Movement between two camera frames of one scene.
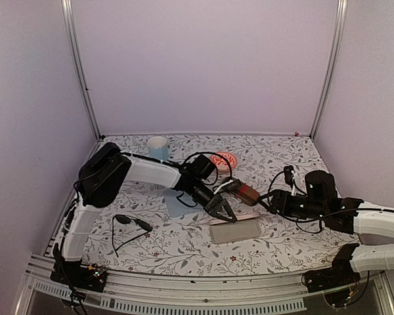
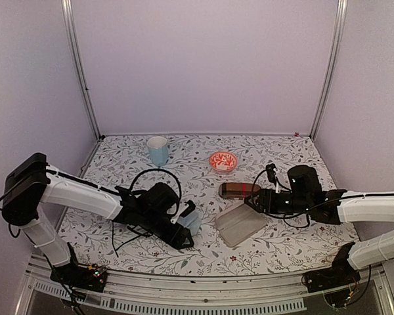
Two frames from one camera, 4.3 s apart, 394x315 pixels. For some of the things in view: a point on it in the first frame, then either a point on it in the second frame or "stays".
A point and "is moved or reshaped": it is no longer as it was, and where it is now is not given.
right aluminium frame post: (337, 52) stays
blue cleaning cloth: (180, 203) is moved or reshaped
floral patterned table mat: (148, 230) stays
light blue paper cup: (157, 147) stays
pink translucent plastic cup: (247, 226) is moved or reshaped
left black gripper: (217, 205) -> (175, 239)
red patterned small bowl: (222, 165) stays
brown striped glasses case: (248, 195) is moved or reshaped
